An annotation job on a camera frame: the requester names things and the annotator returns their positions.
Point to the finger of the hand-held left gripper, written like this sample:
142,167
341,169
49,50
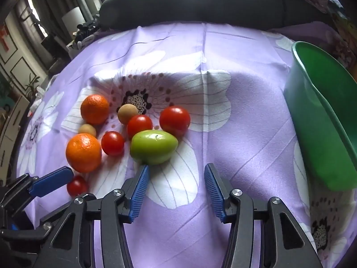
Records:
50,183
28,233

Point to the small red tomato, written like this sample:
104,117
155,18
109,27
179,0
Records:
77,185

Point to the orange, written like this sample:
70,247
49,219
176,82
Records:
94,109
83,152

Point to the potted plant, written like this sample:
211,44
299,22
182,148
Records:
33,85

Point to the green tomato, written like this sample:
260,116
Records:
154,147

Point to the green plastic bowl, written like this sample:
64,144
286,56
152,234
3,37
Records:
320,134

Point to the purple floral cloth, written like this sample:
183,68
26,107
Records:
251,131

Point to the white lamp shade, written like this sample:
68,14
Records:
73,19

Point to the dark clutter pile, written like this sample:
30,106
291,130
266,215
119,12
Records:
86,30

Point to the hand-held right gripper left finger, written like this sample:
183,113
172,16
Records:
138,192

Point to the red wall hanging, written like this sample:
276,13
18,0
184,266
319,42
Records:
4,40

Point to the large red tomato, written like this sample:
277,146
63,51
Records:
175,120

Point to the dark grey sofa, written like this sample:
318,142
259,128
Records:
195,5

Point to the light wooden cabinet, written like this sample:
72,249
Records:
12,134

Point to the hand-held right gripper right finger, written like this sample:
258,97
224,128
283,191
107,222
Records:
214,192

